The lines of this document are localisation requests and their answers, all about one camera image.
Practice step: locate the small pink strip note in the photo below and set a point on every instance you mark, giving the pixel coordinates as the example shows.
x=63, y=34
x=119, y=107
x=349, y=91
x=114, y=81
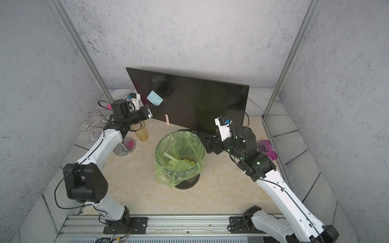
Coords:
x=167, y=119

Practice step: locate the black monitor stand base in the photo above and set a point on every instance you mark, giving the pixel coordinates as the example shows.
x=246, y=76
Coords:
x=196, y=132

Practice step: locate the yellow strip sticky note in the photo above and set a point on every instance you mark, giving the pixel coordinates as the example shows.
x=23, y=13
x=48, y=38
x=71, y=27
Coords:
x=170, y=157

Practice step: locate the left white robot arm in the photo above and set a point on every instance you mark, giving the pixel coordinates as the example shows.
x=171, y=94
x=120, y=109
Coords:
x=84, y=181

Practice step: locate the purple snack packet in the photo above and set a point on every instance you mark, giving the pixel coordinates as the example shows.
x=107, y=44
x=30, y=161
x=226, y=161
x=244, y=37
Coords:
x=265, y=147

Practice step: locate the light blue sticky note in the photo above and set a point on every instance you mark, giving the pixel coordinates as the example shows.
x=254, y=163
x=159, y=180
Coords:
x=154, y=98

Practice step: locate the right aluminium frame post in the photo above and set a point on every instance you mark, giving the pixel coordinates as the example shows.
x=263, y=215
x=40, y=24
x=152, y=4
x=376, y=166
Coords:
x=307, y=20

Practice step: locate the clear wine glass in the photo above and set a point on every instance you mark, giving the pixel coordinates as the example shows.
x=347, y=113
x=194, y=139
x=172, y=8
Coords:
x=85, y=127

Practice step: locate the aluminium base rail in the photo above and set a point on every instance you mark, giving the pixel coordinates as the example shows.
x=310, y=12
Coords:
x=163, y=229

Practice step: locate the aluminium frame post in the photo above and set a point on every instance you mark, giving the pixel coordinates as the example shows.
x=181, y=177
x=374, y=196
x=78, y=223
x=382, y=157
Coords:
x=75, y=37
x=307, y=20

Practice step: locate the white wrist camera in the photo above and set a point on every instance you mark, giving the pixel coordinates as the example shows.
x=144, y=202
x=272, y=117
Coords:
x=223, y=123
x=133, y=100

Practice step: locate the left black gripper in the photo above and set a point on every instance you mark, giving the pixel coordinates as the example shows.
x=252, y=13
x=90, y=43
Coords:
x=148, y=115

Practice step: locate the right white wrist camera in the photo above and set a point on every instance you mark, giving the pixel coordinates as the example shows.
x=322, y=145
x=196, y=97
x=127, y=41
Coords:
x=223, y=123

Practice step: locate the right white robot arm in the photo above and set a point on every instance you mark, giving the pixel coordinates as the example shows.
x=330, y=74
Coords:
x=300, y=226

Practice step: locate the black flat monitor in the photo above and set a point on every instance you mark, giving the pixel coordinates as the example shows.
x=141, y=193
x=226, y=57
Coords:
x=191, y=102

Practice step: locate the green square sticky note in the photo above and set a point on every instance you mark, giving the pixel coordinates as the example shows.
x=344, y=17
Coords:
x=182, y=165

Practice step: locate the left aluminium frame post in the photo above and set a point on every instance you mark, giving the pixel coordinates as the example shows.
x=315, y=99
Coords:
x=75, y=37

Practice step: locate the black mesh trash bin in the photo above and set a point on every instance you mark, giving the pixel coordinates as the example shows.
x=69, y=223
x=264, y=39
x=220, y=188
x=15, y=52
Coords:
x=185, y=182

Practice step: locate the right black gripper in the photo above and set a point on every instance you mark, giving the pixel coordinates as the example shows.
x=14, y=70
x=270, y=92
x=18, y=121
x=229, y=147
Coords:
x=212, y=142

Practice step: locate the green plastic bin liner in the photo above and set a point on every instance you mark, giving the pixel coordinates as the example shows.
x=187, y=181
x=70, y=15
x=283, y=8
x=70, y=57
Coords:
x=170, y=173

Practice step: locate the amber plastic cup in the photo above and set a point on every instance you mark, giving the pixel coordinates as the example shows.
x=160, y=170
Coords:
x=140, y=131

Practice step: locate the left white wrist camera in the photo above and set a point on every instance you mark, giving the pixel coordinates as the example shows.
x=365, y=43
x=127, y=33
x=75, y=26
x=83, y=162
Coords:
x=133, y=100

